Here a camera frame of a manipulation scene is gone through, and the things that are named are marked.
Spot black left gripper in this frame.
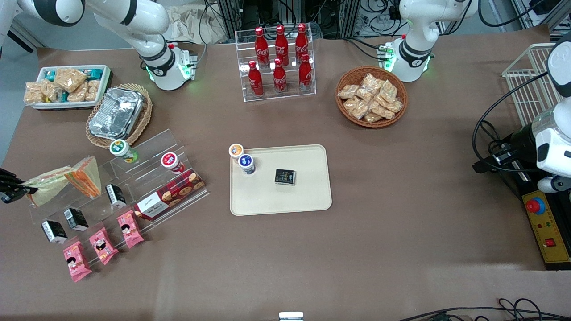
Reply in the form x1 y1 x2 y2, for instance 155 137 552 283
472 125 539 174

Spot pale triangle sandwich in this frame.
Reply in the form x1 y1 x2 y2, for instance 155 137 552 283
22 166 73 208

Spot orange wrapped triangle sandwich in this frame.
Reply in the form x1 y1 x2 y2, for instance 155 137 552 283
64 156 103 199

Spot white rectangular snack tray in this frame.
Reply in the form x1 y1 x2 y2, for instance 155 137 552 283
26 65 112 110

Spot beige plastic serving tray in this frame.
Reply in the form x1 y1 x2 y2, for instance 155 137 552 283
229 144 333 217

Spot small black carton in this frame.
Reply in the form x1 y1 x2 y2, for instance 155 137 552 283
105 184 128 209
41 220 68 244
63 207 89 232

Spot yellow emergency stop box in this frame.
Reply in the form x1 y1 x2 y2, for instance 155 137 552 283
521 189 571 271

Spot pink snack packet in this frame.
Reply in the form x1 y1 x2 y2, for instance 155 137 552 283
62 241 93 283
88 227 120 266
116 210 145 249

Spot large crispy snack packet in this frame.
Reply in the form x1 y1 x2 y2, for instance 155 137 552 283
54 67 88 93

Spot green-lid small cup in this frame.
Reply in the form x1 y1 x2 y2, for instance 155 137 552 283
109 139 139 164

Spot aluminium foil container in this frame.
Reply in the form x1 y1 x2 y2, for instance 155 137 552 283
88 87 145 140

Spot clear acrylic stepped display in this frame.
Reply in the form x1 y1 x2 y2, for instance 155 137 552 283
29 129 210 268

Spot oval light wicker basket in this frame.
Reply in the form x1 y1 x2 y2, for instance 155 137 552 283
85 83 153 149

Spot red cookie box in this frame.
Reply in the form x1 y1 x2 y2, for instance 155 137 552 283
133 168 206 221

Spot round brown wicker basket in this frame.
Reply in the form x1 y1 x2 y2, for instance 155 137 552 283
335 66 408 129

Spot red-lid small cup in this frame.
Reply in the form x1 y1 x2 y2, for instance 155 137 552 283
161 152 186 175

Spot red cola bottle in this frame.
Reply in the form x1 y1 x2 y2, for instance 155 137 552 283
275 25 289 66
248 60 264 98
255 27 269 68
298 53 313 92
295 23 309 64
273 58 287 95

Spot black square snack packet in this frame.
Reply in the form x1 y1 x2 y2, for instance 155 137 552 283
273 168 298 186

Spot crumpled beige paper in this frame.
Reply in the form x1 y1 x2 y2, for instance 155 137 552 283
166 4 229 45

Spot blue-lid small cup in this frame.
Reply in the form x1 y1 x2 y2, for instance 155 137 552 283
237 153 256 176

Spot clear acrylic bottle rack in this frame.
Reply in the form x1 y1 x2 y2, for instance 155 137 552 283
235 27 317 103

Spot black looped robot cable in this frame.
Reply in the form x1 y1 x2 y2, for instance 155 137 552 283
472 71 550 175

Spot white wire basket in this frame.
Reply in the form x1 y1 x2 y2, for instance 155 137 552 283
501 43 563 128

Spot black floor cables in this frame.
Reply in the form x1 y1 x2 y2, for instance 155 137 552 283
397 297 571 321

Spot aluminium frame rack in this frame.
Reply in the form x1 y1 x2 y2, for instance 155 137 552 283
216 0 360 40

